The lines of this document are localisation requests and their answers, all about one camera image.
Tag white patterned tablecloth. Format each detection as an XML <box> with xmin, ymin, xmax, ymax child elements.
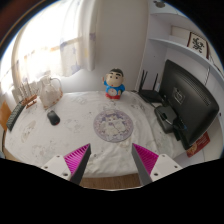
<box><xmin>5</xmin><ymin>91</ymin><xmax>184</xmax><ymax>177</ymax></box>

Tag white wall shelf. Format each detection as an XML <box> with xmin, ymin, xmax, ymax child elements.
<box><xmin>147</xmin><ymin>9</ymin><xmax>224</xmax><ymax>88</ymax></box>

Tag black wifi router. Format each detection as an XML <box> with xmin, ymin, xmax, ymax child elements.
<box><xmin>138</xmin><ymin>70</ymin><xmax>162</xmax><ymax>103</ymax></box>

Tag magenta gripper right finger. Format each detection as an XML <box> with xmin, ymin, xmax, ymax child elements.
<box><xmin>131</xmin><ymin>143</ymin><xmax>184</xmax><ymax>187</ymax></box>

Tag white floral curtain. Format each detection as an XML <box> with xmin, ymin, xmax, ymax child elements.
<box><xmin>11</xmin><ymin>0</ymin><xmax>100</xmax><ymax>86</ymax></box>

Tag black monitor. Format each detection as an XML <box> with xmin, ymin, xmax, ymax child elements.
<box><xmin>159</xmin><ymin>60</ymin><xmax>219</xmax><ymax>150</ymax></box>

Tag framed calligraphy picture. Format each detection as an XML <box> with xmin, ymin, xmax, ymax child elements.
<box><xmin>187</xmin><ymin>32</ymin><xmax>209</xmax><ymax>59</ymax></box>

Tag black keyboard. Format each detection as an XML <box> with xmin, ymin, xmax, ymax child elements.
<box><xmin>6</xmin><ymin>102</ymin><xmax>25</xmax><ymax>130</ymax></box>

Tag black set-top box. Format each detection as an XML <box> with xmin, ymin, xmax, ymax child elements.
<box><xmin>154</xmin><ymin>106</ymin><xmax>177</xmax><ymax>134</ymax></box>

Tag wooden glass rack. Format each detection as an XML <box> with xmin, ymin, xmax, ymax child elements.
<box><xmin>19</xmin><ymin>83</ymin><xmax>37</xmax><ymax>108</ymax></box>

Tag cartoon boy figurine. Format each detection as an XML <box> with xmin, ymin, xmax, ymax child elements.
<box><xmin>102</xmin><ymin>68</ymin><xmax>125</xmax><ymax>100</ymax></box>

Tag round purple mouse pad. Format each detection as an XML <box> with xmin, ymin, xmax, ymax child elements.
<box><xmin>93</xmin><ymin>109</ymin><xmax>134</xmax><ymax>143</ymax></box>

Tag black computer mouse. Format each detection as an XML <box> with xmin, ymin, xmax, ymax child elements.
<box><xmin>47</xmin><ymin>110</ymin><xmax>60</xmax><ymax>126</ymax></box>

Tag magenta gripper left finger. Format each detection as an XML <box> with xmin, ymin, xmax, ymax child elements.
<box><xmin>41</xmin><ymin>143</ymin><xmax>92</xmax><ymax>186</ymax></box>

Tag red booklet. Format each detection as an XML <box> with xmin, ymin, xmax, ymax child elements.
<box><xmin>186</xmin><ymin>132</ymin><xmax>210</xmax><ymax>157</ymax></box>

